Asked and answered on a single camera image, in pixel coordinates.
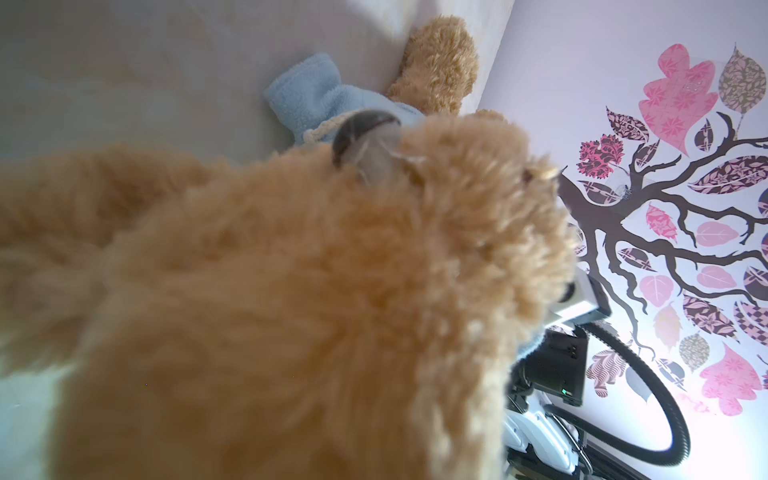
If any brown teddy bear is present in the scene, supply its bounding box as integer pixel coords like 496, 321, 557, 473
1, 16, 575, 479

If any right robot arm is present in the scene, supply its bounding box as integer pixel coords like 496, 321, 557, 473
504, 326, 653, 479

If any black corrugated cable right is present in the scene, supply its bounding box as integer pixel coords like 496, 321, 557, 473
542, 322, 692, 468

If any light blue bear hoodie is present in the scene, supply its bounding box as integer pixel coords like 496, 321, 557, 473
264, 53, 424, 146

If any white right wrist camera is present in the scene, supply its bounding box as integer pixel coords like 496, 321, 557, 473
545, 267, 612, 327

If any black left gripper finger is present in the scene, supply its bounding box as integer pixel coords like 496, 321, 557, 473
332, 110, 402, 180

